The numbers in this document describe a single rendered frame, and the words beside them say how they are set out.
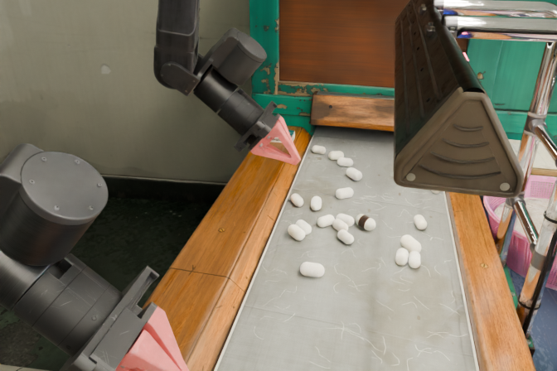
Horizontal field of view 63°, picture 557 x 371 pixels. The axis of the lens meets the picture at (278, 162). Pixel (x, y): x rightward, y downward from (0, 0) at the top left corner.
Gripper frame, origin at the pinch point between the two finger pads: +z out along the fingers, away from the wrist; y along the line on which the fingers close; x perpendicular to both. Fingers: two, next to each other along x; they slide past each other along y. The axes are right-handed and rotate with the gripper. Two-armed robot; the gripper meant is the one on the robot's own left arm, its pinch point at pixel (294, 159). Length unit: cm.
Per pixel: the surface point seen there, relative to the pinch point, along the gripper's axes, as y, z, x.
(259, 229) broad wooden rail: -7.1, 3.1, 10.7
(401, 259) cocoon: -9.8, 20.7, -4.0
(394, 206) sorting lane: 7.9, 21.3, -2.5
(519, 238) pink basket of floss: -1.5, 34.1, -16.5
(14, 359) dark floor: 13, -13, 124
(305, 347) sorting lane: -27.8, 12.6, 4.7
